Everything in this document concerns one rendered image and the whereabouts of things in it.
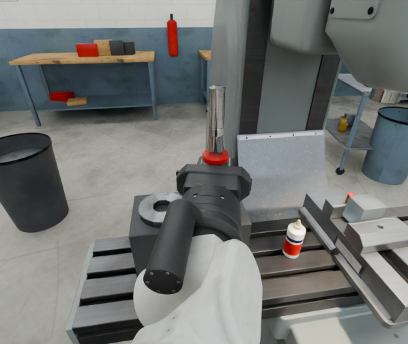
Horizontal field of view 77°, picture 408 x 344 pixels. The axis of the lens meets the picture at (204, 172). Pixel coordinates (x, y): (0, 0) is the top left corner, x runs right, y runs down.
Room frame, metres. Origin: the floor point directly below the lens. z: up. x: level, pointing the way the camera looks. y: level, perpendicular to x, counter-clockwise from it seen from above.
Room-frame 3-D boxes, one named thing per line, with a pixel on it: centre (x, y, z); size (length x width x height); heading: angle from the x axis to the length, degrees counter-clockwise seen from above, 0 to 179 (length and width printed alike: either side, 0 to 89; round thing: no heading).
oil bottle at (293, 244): (0.44, -0.22, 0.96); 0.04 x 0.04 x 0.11
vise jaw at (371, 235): (0.41, -0.39, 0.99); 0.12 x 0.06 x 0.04; 100
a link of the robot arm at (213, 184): (0.30, -0.01, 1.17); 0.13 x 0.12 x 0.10; 84
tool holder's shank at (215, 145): (0.39, -0.02, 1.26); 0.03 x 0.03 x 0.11
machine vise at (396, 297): (0.44, -0.39, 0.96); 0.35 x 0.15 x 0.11; 10
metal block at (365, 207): (0.47, -0.38, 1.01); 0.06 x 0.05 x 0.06; 100
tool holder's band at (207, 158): (0.39, -0.02, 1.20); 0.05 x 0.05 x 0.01
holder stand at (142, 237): (0.38, 0.03, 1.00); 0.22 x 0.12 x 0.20; 98
